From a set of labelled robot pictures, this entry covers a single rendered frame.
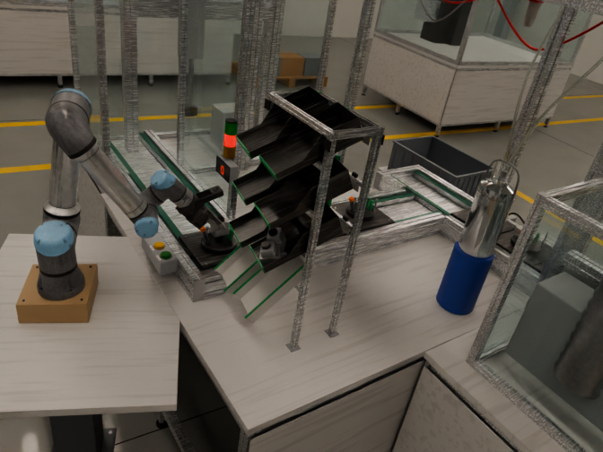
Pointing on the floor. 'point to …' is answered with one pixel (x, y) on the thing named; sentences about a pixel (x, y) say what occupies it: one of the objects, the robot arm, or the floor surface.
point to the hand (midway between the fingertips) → (222, 222)
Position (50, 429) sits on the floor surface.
